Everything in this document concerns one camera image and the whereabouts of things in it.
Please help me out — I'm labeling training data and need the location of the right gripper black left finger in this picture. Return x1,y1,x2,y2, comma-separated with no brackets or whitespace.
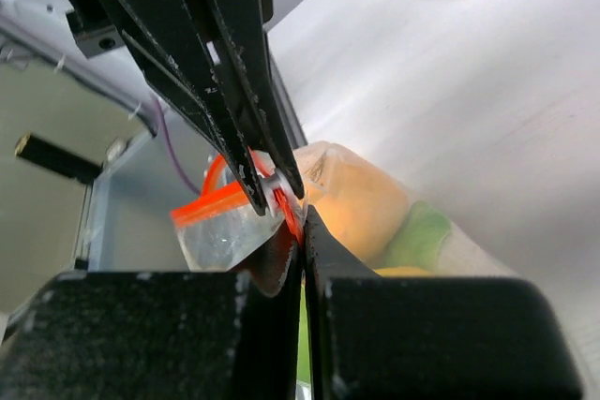
1,227,302,399

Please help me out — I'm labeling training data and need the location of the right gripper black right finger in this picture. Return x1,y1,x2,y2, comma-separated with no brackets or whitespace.
305,210,584,399

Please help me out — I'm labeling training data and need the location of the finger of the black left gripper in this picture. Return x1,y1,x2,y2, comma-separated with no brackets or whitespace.
69,0,273,217
211,0,305,199

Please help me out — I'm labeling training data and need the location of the green apple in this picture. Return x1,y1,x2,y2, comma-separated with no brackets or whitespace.
382,200,452,272

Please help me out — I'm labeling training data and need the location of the clear zip bag orange zipper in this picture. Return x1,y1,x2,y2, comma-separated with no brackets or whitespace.
169,141,531,400

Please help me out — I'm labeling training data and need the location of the orange round fruit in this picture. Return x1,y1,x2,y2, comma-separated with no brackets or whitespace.
307,151,410,262

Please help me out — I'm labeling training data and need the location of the yellow bell pepper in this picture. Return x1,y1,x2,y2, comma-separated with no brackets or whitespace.
374,266,434,277

